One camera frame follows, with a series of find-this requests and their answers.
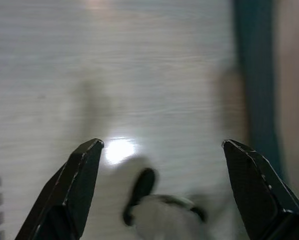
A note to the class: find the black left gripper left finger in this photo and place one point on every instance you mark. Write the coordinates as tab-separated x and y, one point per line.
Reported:
72	195

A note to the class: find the teal bed base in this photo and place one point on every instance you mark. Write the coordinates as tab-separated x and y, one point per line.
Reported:
254	75

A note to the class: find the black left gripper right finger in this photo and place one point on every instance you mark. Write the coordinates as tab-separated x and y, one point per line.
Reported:
259	195

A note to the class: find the mattress with cream sheet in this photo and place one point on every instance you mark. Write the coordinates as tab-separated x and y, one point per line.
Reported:
295	75

